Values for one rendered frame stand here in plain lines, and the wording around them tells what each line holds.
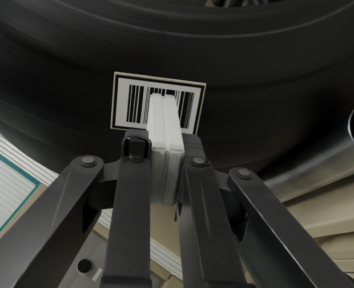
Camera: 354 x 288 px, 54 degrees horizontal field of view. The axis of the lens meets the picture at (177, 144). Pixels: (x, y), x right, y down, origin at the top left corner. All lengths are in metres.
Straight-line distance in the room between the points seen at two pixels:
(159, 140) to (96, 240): 0.74
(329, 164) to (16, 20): 0.26
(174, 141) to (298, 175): 0.22
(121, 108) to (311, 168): 0.18
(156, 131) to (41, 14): 0.13
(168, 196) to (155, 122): 0.04
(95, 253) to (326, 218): 0.62
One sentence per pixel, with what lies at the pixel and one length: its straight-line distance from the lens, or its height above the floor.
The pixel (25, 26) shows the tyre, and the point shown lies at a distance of 0.25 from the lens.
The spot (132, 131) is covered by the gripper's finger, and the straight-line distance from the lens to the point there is 0.18.
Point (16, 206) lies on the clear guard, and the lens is 0.91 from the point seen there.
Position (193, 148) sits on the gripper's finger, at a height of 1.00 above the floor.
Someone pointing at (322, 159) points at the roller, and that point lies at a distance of 0.32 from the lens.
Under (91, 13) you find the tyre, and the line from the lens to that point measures 0.25.
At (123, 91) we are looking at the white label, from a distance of 0.23.
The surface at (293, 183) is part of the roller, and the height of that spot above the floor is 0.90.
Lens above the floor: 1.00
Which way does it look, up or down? 4 degrees up
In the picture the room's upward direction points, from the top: 56 degrees counter-clockwise
